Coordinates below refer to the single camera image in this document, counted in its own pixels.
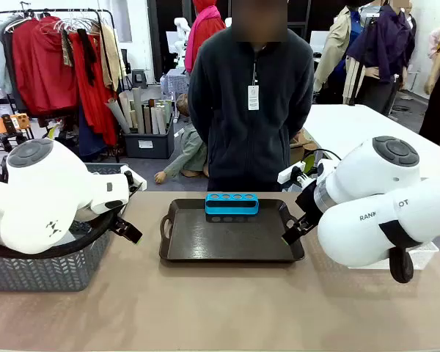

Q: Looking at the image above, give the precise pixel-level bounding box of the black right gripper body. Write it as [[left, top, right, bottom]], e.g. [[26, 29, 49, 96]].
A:
[[295, 181, 322, 221]]

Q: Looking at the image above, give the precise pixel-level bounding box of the person's left forearm dark sleeve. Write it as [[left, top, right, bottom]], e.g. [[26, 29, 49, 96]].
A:
[[290, 104, 315, 140]]

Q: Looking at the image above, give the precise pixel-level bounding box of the person's right forearm dark sleeve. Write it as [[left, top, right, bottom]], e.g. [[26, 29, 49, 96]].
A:
[[188, 104, 213, 147]]

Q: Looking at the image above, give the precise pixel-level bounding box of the brown cardboard box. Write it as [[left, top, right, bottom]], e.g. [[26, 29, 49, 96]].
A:
[[289, 128, 318, 166]]

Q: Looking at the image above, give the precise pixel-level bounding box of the blue test tube rack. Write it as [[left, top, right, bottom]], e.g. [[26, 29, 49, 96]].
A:
[[205, 192, 260, 224]]

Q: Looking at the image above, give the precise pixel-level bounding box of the dark brown serving tray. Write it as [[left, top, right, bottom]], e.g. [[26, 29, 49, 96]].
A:
[[159, 198, 305, 263]]

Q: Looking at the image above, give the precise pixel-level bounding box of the person in dark fleece jacket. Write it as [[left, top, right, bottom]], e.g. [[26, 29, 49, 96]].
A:
[[188, 0, 315, 192]]

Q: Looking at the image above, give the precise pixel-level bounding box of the white side table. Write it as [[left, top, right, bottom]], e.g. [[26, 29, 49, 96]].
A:
[[301, 103, 440, 186]]

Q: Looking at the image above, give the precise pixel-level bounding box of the grey storage crate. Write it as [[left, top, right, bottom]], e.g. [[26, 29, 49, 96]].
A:
[[122, 120, 176, 160]]

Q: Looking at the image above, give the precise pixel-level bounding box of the grey plastic woven basket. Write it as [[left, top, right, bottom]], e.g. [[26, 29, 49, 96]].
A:
[[0, 163, 133, 293]]

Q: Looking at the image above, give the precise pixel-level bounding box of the child mannequin in grey clothes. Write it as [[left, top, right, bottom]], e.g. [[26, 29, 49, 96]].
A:
[[153, 93, 210, 184]]

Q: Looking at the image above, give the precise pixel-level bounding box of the white paper jacket tag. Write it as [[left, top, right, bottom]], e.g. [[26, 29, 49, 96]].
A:
[[247, 85, 261, 111]]

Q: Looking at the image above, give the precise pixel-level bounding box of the red hanging dress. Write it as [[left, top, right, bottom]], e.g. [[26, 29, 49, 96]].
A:
[[68, 31, 119, 148]]

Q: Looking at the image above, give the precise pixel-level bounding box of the tall grey cardboard roll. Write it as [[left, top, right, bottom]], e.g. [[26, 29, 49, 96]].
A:
[[131, 87, 146, 135]]

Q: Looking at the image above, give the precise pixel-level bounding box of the beige cardboard roll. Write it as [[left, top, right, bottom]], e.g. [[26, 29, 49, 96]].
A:
[[117, 90, 139, 130]]

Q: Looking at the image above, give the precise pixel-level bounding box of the orange device case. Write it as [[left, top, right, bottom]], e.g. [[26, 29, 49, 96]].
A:
[[0, 113, 31, 135]]

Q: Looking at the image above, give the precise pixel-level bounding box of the mannequin in beige trench coat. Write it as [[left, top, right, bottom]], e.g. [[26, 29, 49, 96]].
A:
[[312, 4, 368, 106]]

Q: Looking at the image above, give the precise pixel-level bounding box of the beige hanging garment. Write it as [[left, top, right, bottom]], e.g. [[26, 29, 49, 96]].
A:
[[100, 23, 128, 92]]

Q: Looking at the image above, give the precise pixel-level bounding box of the red hanging jacket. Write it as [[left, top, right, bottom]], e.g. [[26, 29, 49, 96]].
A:
[[11, 16, 78, 117]]

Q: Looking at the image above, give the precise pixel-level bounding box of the mannequin in navy jacket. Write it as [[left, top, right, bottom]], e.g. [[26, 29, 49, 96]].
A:
[[345, 2, 417, 115]]

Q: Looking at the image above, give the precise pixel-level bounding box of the black hanging scarf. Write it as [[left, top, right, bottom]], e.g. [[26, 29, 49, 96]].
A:
[[76, 28, 97, 87]]

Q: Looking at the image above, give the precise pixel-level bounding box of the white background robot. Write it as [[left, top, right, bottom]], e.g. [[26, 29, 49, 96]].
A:
[[173, 16, 192, 71]]

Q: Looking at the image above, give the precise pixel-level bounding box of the mannequin with pink scarf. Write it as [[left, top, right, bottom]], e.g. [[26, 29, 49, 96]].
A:
[[184, 0, 227, 74]]

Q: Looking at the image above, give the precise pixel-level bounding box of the black metal clothes rack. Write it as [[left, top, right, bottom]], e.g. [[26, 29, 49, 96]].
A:
[[0, 7, 121, 163]]

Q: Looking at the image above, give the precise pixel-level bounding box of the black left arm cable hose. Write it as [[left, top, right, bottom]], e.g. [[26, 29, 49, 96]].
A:
[[0, 210, 119, 260]]

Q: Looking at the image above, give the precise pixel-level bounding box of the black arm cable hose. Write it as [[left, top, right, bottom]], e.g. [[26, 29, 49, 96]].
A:
[[379, 219, 423, 284], [0, 210, 119, 260]]

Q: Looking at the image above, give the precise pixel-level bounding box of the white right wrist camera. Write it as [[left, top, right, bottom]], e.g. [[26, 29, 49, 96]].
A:
[[277, 164, 318, 186]]

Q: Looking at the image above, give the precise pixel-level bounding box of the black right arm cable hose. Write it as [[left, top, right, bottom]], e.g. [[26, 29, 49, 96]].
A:
[[379, 219, 423, 284]]

